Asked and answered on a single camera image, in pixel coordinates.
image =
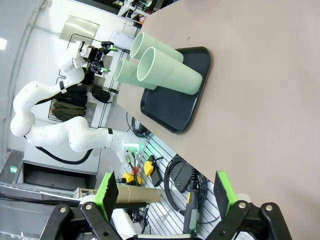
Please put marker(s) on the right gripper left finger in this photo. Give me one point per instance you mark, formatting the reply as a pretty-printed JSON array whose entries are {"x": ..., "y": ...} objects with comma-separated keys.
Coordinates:
[{"x": 106, "y": 195}]

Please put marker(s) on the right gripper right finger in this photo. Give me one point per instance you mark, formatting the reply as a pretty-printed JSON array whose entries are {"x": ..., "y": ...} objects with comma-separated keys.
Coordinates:
[{"x": 225, "y": 192}]

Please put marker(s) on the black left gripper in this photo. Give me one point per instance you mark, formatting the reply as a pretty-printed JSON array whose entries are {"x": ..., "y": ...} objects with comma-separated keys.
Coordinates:
[{"x": 95, "y": 57}]

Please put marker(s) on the pale green plastic cup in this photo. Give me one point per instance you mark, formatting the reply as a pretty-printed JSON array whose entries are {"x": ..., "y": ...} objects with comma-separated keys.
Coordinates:
[
  {"x": 126, "y": 72},
  {"x": 162, "y": 48},
  {"x": 175, "y": 77}
]

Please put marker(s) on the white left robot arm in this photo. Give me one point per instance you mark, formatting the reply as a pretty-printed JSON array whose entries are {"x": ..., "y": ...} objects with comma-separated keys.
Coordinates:
[{"x": 50, "y": 135}]

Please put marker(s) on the yellow red emergency stop button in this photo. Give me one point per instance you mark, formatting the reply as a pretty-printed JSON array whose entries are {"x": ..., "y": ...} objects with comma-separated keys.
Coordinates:
[{"x": 130, "y": 178}]

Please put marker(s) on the brown cardboard tube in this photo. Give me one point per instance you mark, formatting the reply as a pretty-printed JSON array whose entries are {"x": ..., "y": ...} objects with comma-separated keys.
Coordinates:
[{"x": 140, "y": 193}]

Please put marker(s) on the black power adapter box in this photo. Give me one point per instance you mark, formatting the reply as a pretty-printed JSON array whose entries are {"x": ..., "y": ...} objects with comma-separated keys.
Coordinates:
[{"x": 182, "y": 176}]

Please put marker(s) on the white storage shelf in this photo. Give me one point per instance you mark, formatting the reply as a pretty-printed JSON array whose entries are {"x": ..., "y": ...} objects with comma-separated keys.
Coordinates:
[{"x": 127, "y": 11}]

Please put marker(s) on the dark green hanging jacket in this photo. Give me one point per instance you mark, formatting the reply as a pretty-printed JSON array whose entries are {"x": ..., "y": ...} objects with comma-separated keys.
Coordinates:
[{"x": 70, "y": 110}]

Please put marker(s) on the black plastic tray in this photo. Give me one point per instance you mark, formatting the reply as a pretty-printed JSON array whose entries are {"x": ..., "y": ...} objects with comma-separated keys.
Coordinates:
[{"x": 170, "y": 112}]

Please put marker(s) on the green exit sign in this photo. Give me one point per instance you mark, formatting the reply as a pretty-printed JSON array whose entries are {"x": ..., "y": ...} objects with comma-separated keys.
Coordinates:
[{"x": 12, "y": 169}]

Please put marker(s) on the grey wall panel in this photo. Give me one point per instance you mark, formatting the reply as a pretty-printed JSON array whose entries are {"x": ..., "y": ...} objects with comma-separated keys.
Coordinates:
[{"x": 78, "y": 27}]

